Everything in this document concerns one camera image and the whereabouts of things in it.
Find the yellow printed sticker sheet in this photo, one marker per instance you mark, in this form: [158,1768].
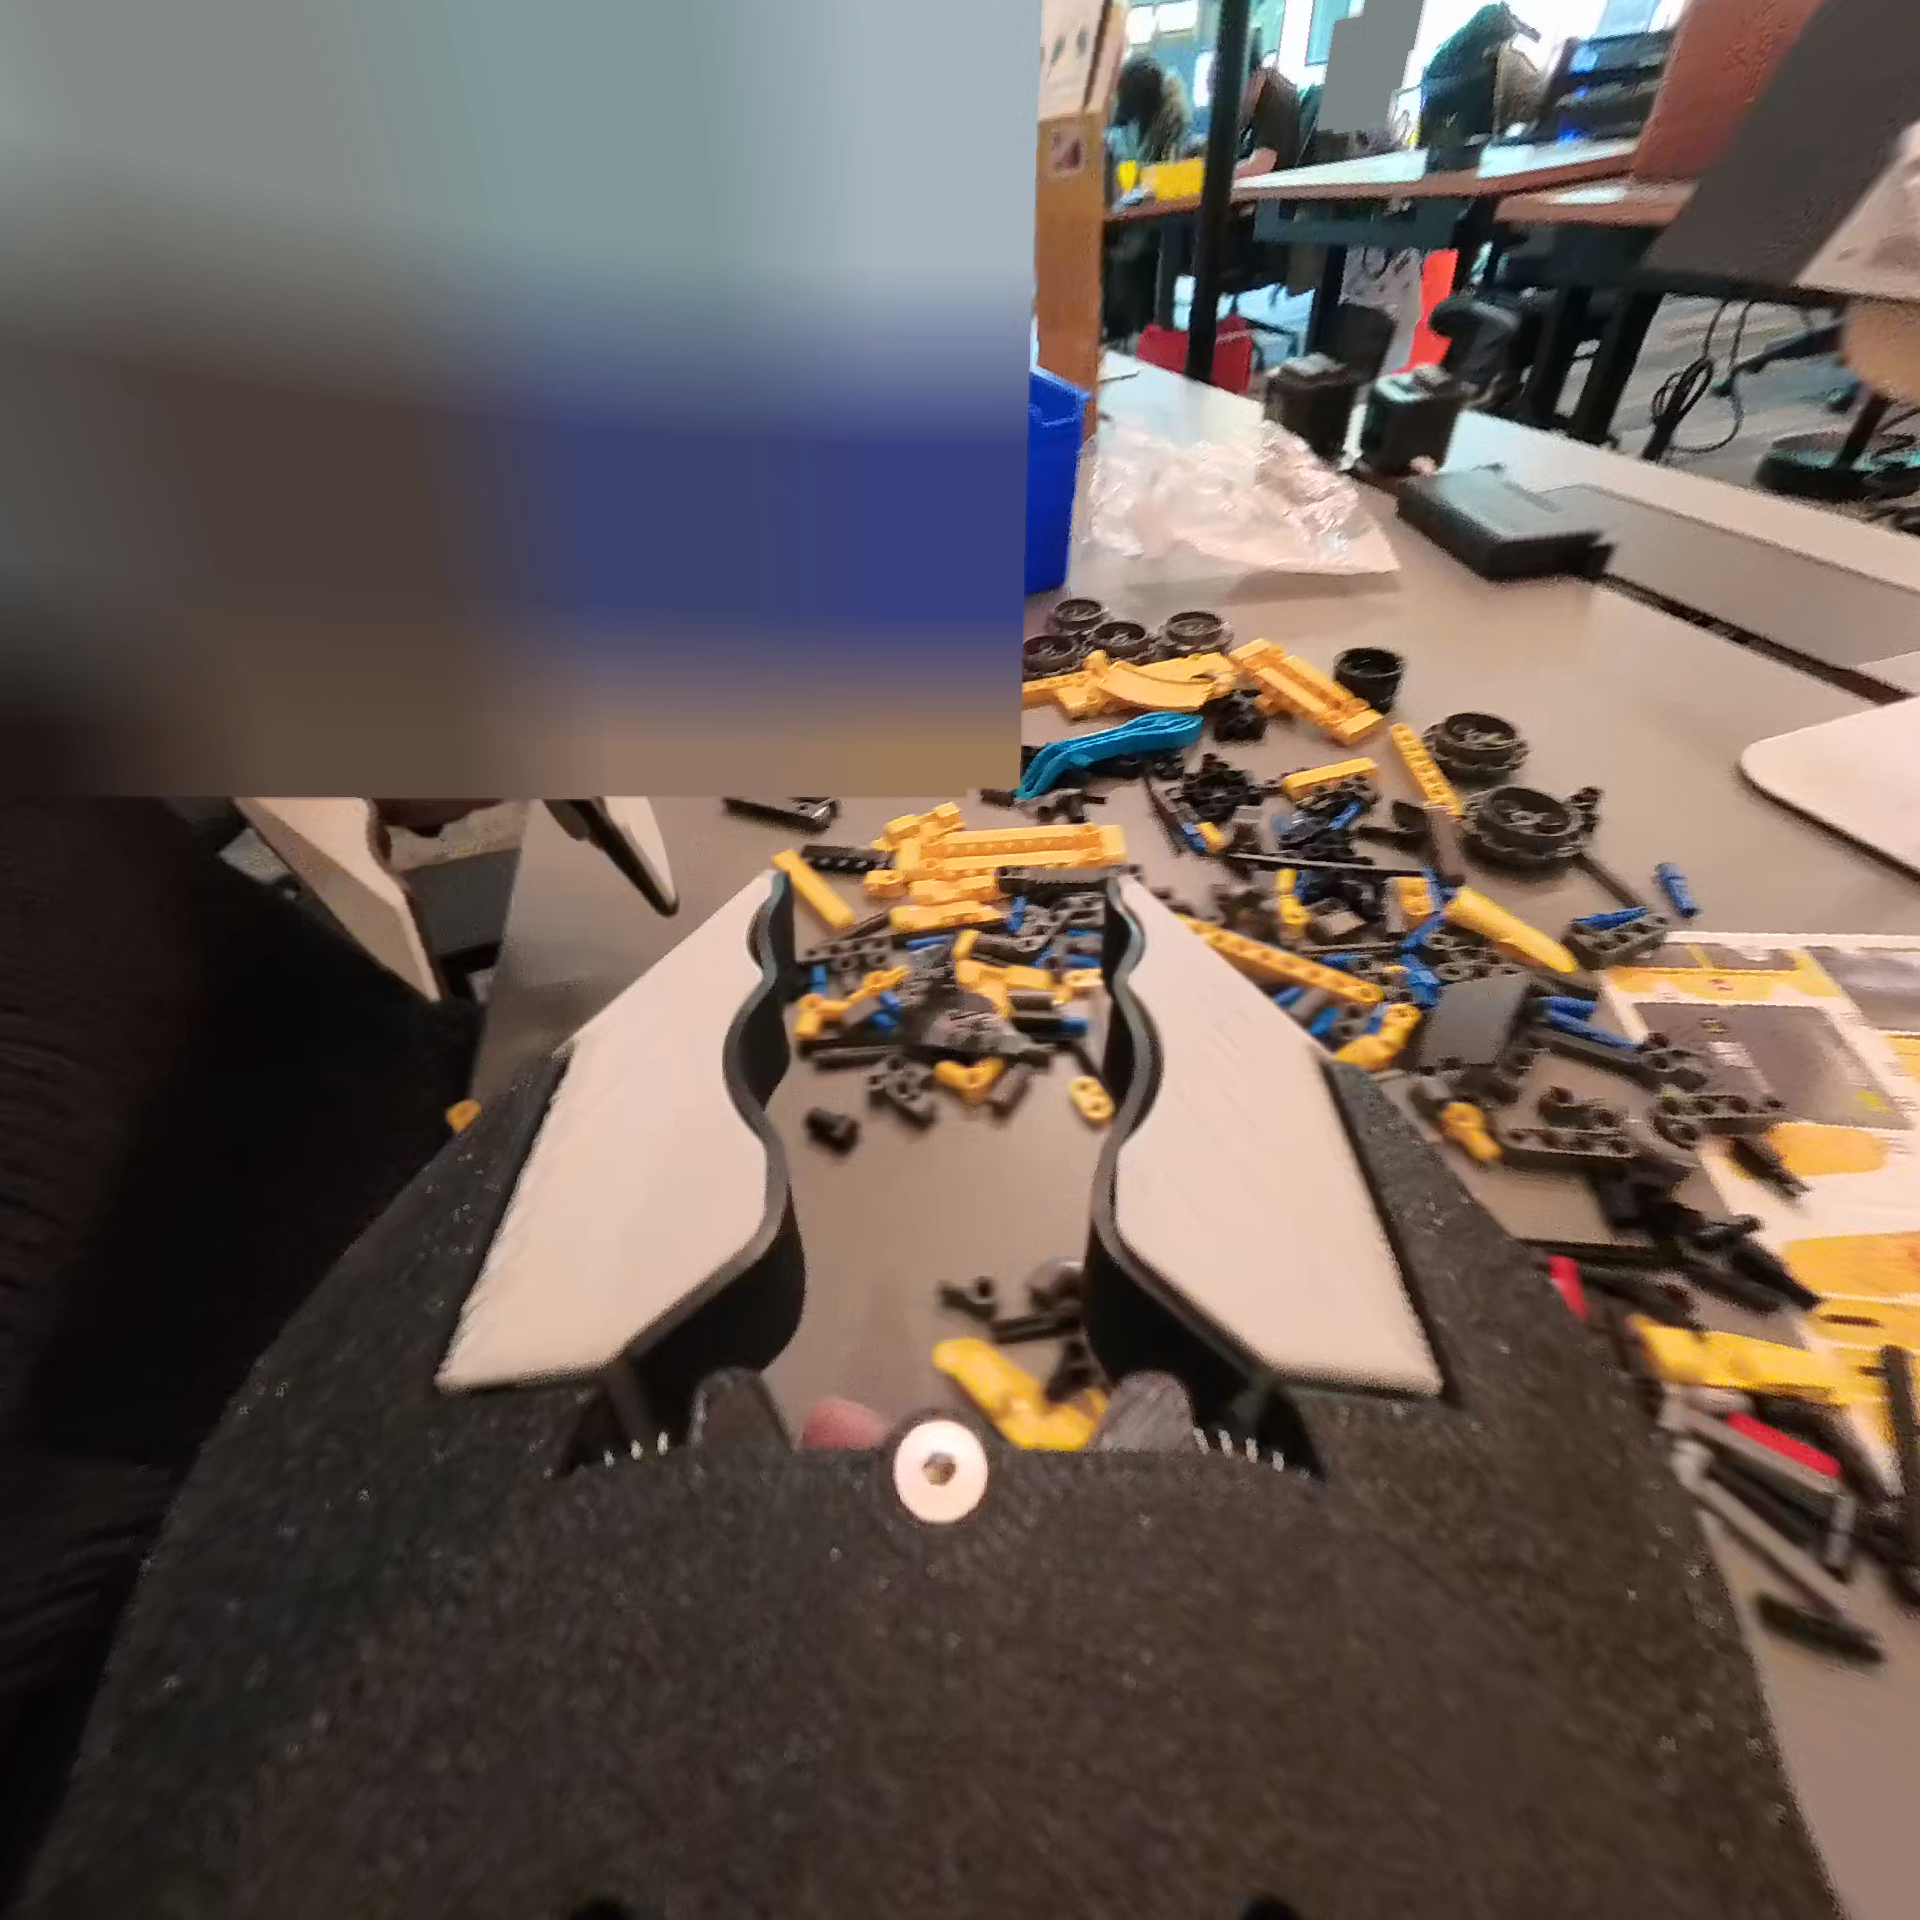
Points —
[1771,1051]

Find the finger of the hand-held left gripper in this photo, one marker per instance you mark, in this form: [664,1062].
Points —
[353,871]
[631,841]

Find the cardboard box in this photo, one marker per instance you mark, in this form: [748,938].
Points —
[1068,225]

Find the brown bag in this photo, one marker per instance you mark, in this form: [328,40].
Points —
[1702,91]

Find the red crate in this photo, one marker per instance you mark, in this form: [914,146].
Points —
[1185,352]

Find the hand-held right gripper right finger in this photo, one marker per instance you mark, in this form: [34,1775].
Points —
[1260,1201]

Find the long brown desk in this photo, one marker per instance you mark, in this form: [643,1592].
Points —
[1350,177]

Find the black pole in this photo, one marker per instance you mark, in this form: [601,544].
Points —
[1219,195]

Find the blue plastic bin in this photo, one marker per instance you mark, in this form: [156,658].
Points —
[1055,480]

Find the black backing board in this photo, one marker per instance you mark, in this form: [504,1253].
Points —
[1771,165]

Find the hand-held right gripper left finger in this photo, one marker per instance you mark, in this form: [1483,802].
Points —
[644,1171]

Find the clear plastic bag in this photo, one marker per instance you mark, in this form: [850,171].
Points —
[1230,502]

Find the black power adapter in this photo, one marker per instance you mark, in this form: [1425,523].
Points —
[1500,519]

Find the white book stand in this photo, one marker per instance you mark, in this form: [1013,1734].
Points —
[1853,780]

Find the pile of toy building parts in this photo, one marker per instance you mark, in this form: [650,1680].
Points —
[1021,849]

